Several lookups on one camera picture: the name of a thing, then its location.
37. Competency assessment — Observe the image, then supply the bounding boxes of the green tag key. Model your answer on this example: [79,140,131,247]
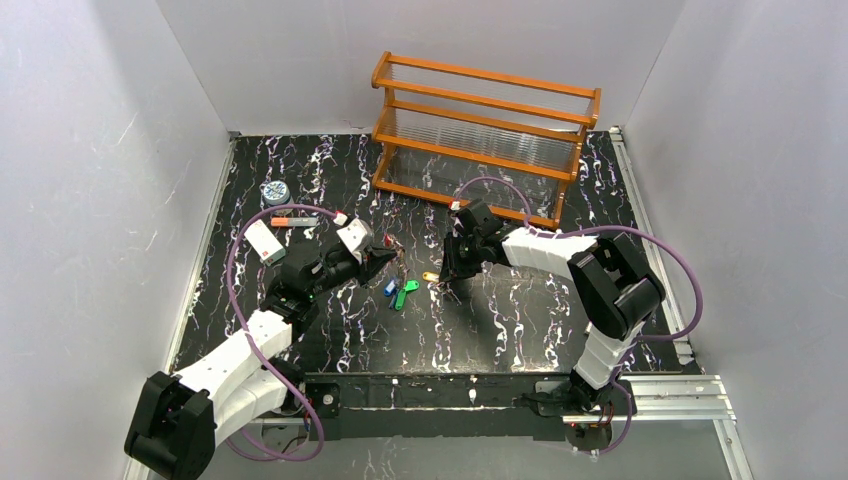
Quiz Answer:
[392,280,420,311]

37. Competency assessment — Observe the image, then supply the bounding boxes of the yellow tag key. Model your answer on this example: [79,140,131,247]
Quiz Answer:
[422,272,444,285]

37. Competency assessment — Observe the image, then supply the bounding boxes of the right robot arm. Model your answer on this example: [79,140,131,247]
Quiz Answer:
[439,200,666,404]

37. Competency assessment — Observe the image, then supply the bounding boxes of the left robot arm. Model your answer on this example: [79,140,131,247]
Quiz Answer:
[124,242,397,479]

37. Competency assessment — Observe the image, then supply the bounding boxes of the orange grey marker pen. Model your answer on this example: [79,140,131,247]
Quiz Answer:
[270,217,319,228]

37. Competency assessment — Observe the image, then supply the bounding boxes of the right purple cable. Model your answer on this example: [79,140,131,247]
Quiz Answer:
[450,177,705,458]

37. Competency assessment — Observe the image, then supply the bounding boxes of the white card box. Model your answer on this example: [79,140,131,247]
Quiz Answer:
[244,220,286,266]

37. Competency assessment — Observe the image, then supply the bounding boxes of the blue tag key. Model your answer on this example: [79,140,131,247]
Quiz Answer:
[384,278,398,297]

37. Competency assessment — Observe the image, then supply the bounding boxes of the purple cable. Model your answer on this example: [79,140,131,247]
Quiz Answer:
[450,177,705,458]
[225,203,349,463]

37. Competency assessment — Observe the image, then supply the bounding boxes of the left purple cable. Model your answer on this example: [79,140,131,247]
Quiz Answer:
[225,203,349,463]

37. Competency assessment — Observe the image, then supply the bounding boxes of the blue white round jar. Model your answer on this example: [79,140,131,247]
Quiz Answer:
[261,180,291,206]

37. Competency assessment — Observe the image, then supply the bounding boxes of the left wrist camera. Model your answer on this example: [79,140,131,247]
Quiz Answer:
[333,211,373,264]

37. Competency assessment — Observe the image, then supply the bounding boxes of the orange wooden shelf rack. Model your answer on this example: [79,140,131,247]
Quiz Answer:
[370,51,602,229]

